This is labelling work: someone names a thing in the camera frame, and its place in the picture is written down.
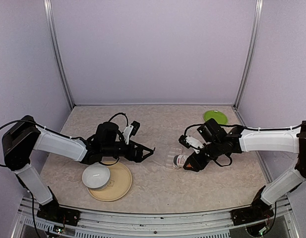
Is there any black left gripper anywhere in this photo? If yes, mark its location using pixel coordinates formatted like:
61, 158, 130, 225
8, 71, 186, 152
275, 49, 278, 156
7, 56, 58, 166
102, 140, 154, 163

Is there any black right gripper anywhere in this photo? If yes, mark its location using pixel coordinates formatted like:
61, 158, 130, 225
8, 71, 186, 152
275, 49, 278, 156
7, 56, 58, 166
184, 139, 223, 172

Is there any orange pill bottle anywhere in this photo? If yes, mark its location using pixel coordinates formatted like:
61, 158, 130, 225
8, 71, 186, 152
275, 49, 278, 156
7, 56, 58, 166
173, 154, 188, 168

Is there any clear plastic pill organizer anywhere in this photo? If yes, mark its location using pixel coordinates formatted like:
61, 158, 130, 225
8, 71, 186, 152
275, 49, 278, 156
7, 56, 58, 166
165, 145, 183, 170

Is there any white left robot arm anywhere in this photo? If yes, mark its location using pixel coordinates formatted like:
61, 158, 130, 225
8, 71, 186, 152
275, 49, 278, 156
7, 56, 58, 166
1, 115, 154, 221

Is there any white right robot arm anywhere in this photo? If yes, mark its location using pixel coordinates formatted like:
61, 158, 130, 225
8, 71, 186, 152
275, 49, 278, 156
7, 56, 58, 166
179, 119, 306, 220

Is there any beige round plate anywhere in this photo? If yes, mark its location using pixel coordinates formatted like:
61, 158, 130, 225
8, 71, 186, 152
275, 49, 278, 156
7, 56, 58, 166
87, 162, 132, 202

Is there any green plastic plate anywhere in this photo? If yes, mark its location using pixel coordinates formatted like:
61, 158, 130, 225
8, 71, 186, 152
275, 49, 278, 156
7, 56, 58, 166
203, 110, 228, 124

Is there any white ceramic bowl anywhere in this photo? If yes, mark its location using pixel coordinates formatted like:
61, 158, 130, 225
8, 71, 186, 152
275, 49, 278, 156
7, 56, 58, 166
82, 163, 111, 190

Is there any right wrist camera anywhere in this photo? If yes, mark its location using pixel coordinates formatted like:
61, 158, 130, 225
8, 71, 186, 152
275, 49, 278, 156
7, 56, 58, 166
179, 135, 204, 154

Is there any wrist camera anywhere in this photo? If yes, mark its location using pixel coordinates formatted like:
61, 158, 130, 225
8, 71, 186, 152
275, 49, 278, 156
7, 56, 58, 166
122, 121, 140, 145
179, 135, 204, 154

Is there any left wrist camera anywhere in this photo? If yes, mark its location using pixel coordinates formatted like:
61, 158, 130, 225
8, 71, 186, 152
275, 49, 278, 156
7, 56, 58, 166
122, 121, 140, 145

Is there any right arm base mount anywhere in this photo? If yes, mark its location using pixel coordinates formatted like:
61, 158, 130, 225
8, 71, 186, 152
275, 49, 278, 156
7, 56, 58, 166
230, 186, 274, 226

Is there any aluminium front rail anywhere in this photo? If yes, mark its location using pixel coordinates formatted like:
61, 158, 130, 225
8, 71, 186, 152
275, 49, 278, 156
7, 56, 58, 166
12, 195, 300, 238

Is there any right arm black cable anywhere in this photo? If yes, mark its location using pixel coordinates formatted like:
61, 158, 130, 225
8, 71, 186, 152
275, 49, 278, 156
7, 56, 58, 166
279, 118, 306, 131

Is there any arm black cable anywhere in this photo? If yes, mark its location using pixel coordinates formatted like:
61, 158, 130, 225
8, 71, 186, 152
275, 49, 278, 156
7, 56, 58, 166
0, 120, 37, 169
279, 118, 306, 131

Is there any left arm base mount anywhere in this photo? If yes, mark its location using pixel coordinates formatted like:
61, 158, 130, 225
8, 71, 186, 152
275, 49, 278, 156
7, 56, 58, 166
37, 203, 80, 227

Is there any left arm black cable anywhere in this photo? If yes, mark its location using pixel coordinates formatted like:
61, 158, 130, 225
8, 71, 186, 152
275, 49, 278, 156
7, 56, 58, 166
0, 120, 37, 169

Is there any right aluminium corner post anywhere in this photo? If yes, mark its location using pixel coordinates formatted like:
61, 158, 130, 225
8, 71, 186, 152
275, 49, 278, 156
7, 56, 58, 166
234, 0, 264, 111

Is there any aluminium corner post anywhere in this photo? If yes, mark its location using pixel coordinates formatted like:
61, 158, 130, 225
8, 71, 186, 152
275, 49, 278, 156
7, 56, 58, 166
234, 0, 264, 111
44, 0, 75, 110

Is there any left aluminium corner post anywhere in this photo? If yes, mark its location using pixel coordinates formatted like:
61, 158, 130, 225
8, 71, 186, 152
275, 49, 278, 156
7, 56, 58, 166
44, 0, 75, 110

